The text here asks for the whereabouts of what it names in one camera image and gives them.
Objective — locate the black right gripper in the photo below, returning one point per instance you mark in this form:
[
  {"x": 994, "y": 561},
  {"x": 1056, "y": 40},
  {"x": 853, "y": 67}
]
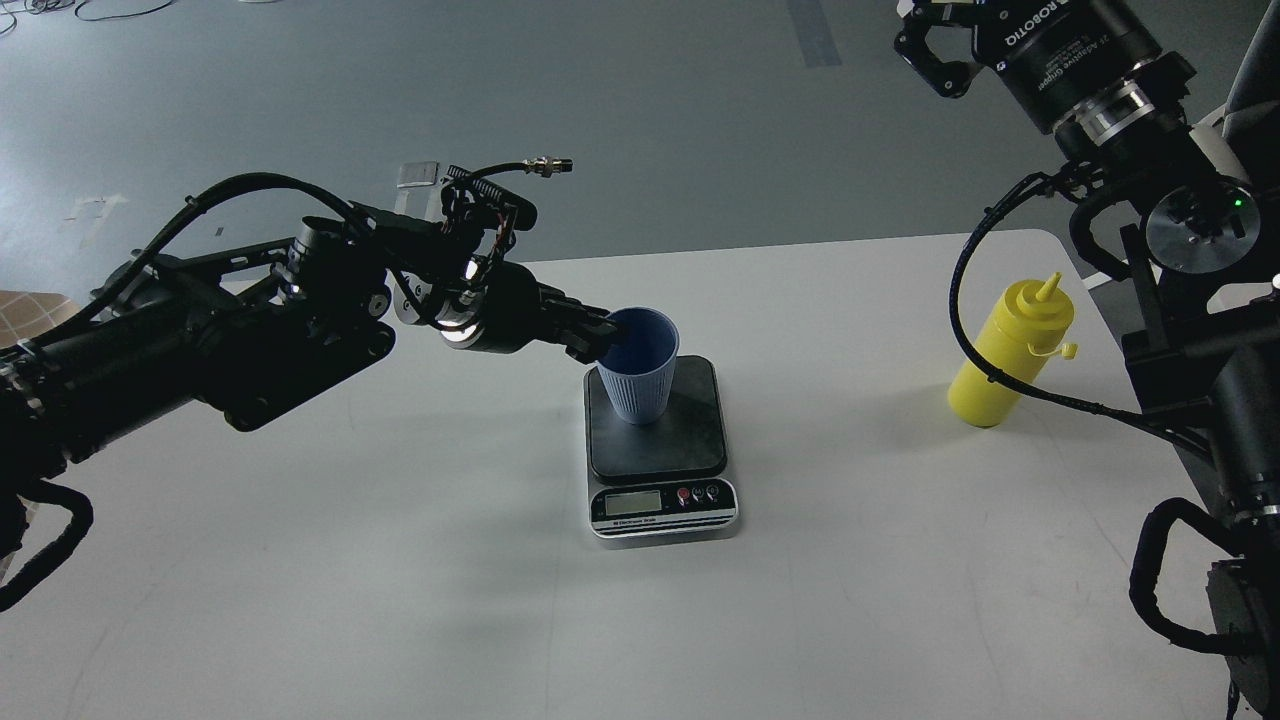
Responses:
[{"x": 1080, "y": 65}]

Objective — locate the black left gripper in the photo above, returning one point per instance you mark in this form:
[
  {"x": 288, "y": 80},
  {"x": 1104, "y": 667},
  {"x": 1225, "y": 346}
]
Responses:
[{"x": 517, "y": 310}]

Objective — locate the blue ribbed plastic cup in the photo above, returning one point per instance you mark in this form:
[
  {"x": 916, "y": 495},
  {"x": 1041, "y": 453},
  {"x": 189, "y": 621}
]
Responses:
[{"x": 638, "y": 372}]

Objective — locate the yellow squeeze bottle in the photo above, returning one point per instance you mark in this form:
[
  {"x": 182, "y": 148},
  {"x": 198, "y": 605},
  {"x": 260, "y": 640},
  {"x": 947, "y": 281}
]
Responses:
[{"x": 1026, "y": 328}]

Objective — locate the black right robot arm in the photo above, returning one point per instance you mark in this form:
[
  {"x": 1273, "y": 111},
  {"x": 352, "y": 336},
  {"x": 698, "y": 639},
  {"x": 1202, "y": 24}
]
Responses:
[{"x": 1181, "y": 211}]

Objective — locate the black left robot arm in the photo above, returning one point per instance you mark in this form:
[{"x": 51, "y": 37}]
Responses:
[{"x": 258, "y": 331}]

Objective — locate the black digital kitchen scale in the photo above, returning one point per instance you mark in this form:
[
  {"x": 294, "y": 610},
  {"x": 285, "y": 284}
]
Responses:
[{"x": 664, "y": 482}]

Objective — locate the grey floor plate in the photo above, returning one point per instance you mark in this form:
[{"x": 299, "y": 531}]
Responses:
[{"x": 418, "y": 174}]

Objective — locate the white office chair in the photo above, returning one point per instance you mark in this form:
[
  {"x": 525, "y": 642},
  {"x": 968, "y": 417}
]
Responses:
[{"x": 1249, "y": 122}]

